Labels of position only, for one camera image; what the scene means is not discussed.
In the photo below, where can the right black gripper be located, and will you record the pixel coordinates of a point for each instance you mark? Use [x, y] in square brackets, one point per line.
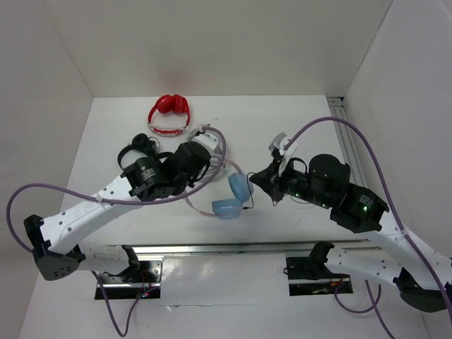
[270, 180]

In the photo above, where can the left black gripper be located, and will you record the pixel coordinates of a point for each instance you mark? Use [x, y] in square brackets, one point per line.
[189, 182]

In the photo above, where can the pink blue cat-ear headphones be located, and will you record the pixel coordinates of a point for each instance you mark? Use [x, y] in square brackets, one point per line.
[231, 208]

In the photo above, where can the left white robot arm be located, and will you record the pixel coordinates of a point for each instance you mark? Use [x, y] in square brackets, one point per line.
[58, 242]

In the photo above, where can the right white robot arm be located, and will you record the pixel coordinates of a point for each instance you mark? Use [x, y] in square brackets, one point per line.
[421, 274]

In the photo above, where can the grey white headphones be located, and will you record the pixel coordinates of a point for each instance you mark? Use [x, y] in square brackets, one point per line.
[217, 169]

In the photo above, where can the black headphones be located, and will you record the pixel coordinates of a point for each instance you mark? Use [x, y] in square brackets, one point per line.
[142, 143]

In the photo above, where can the red white headphones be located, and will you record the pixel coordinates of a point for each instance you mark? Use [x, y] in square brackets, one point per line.
[169, 104]

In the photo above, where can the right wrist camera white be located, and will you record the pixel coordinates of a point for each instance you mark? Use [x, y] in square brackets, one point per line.
[282, 149]

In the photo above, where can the aluminium rail front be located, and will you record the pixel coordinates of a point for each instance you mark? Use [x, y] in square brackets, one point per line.
[222, 249]

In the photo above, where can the aluminium rail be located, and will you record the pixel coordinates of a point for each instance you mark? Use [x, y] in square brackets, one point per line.
[345, 137]
[222, 249]

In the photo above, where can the aluminium rail right side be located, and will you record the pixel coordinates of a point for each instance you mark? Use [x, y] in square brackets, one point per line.
[345, 137]

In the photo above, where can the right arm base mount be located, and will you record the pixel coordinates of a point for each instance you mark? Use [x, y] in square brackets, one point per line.
[310, 279]

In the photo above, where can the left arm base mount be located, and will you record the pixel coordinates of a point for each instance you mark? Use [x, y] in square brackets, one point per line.
[143, 285]

